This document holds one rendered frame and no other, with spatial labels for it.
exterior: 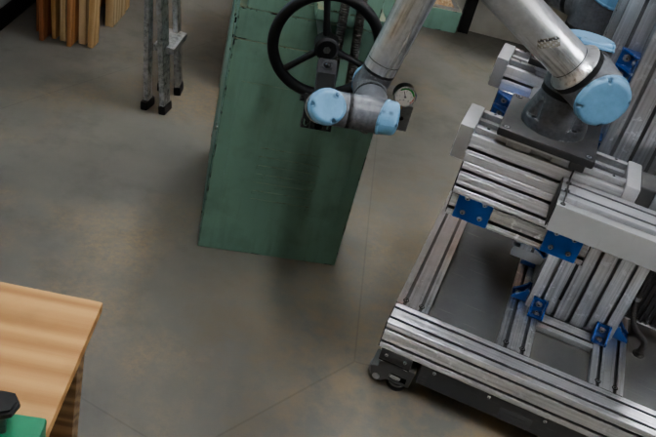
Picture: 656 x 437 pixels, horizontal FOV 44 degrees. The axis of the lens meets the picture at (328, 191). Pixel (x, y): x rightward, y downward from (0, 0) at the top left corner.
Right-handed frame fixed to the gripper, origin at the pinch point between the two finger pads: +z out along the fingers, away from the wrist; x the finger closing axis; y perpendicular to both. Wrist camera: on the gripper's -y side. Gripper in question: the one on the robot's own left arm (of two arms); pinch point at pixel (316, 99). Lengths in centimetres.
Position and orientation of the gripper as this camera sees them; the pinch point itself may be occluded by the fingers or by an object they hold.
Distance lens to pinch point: 203.5
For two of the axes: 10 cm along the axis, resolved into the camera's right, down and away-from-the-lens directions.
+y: -1.7, 9.8, 0.7
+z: -0.9, -0.9, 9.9
